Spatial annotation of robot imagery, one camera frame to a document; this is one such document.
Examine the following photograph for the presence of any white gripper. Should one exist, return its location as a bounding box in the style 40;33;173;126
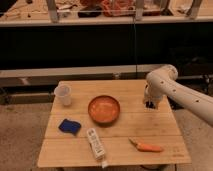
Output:
143;85;163;109

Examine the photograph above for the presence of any wooden table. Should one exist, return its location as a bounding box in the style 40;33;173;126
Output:
38;80;191;168

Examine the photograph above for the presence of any orange bowl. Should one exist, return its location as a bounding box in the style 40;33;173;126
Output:
88;95;120;124

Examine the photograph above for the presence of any white tube with label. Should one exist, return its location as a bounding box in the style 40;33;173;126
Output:
86;128;108;169

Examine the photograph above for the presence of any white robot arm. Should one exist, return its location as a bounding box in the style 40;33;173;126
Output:
143;65;213;127

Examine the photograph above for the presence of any orange carrot toy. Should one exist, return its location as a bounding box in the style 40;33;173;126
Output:
130;139;164;153

